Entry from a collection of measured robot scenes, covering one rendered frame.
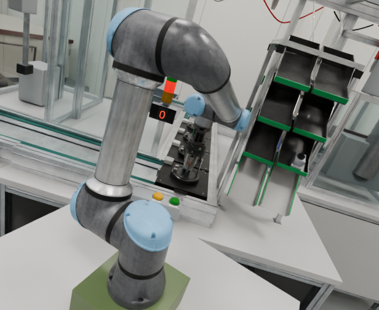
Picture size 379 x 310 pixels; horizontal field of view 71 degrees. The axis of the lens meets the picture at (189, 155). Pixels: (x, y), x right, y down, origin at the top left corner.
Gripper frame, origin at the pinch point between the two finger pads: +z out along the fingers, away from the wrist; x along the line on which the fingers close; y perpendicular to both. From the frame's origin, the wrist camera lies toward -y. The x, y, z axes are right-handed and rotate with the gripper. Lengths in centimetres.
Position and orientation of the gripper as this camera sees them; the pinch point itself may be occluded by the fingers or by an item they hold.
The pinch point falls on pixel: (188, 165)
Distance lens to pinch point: 115.8
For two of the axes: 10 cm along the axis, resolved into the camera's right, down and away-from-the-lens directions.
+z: -2.9, 8.7, 4.0
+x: 9.5, 3.0, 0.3
